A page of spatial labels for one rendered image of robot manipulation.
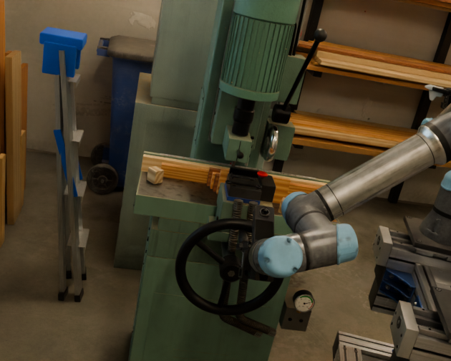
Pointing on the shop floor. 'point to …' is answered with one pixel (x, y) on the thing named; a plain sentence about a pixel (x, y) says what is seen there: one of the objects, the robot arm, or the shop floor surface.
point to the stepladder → (67, 152)
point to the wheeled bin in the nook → (119, 109)
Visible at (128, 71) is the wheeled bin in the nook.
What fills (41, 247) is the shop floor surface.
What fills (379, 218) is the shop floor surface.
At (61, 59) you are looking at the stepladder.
